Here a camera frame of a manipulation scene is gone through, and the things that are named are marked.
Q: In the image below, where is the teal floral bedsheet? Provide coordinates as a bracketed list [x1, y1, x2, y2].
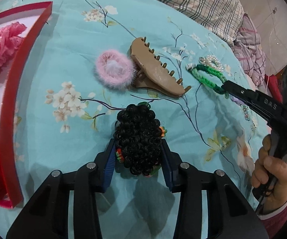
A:
[0, 0, 271, 239]

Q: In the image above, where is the pink striped pillow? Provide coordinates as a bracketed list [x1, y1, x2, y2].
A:
[233, 13, 266, 87]

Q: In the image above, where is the pink lace scrunchie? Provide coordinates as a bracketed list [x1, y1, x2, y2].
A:
[0, 22, 27, 67]

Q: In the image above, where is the tan claw hair clip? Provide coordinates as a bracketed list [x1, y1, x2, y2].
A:
[130, 37, 191, 98]

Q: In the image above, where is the person's right hand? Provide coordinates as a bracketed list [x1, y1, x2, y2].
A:
[250, 134, 287, 213]

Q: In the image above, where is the lilac hair tie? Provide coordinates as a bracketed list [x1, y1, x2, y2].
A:
[230, 95, 243, 106]

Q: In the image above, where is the red shallow box tray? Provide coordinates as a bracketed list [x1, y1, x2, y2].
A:
[0, 1, 53, 209]

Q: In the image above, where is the pink fluffy scrunchie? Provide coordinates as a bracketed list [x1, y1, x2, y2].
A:
[95, 49, 136, 90]

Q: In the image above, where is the pearl beaded scrunchie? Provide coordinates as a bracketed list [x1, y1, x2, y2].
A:
[199, 55, 223, 72]

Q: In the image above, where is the green braided hair tie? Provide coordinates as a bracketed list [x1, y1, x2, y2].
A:
[186, 64, 230, 96]

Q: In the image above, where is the black curly scrunchie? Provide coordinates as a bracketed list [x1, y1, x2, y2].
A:
[113, 102, 167, 177]

